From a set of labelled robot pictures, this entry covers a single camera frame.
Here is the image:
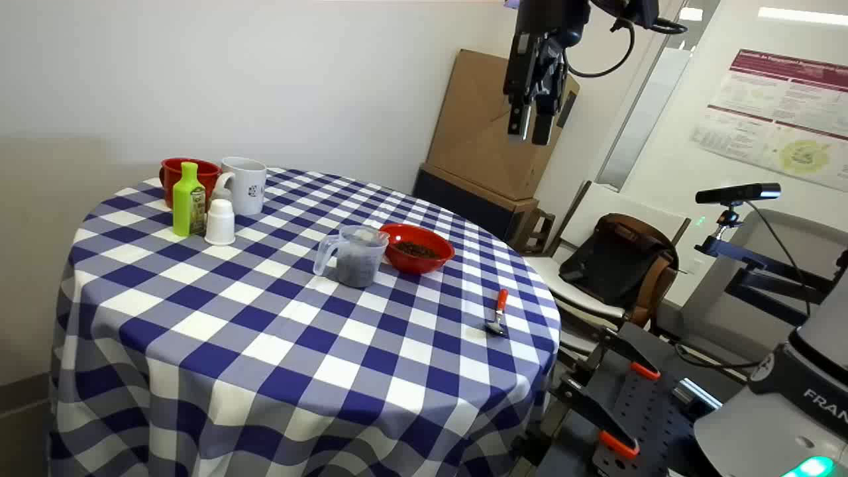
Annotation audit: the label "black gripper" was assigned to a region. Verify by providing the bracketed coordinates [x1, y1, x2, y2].
[500, 28, 582, 149]

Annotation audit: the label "clear plastic measuring jug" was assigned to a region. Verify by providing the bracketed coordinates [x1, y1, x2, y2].
[310, 222, 390, 289]

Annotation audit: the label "dark coffee beans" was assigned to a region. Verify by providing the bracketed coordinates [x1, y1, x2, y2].
[334, 241, 380, 285]

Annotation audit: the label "red bowl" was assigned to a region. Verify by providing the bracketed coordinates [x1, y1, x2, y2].
[379, 219, 456, 275]

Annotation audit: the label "large flat cardboard box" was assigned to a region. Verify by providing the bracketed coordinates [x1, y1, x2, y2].
[420, 47, 582, 206]

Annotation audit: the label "black crate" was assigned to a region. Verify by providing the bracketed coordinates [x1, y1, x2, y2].
[409, 167, 542, 247]

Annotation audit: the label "white chair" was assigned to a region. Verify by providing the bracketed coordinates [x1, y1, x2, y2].
[527, 178, 693, 342]

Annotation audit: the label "grey equipment cabinet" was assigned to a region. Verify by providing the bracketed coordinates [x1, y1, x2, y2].
[678, 206, 848, 359]

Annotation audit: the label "white mug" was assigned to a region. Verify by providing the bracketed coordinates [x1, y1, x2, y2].
[215, 155, 269, 216]

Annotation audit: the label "white bottle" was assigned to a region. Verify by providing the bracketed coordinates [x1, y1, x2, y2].
[203, 196, 237, 247]

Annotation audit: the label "red mug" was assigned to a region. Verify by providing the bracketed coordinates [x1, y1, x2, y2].
[156, 155, 221, 211]

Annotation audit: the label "blue white checkered tablecloth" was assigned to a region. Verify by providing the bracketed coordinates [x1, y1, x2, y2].
[48, 163, 563, 477]

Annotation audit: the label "green plastic bottle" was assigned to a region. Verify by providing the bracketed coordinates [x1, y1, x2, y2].
[168, 159, 205, 237]

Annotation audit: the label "black camera cable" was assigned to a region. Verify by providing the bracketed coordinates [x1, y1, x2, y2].
[563, 19, 637, 81]

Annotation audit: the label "spoon with orange handle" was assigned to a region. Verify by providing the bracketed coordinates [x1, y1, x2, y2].
[481, 285, 514, 339]

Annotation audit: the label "black camera on stand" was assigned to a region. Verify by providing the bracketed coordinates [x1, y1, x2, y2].
[692, 180, 783, 232]

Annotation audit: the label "white wall poster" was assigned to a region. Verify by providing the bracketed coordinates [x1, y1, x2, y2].
[685, 47, 848, 192]

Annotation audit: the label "orange handled clamp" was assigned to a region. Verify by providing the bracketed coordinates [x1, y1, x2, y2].
[606, 339, 664, 386]
[563, 379, 643, 463]

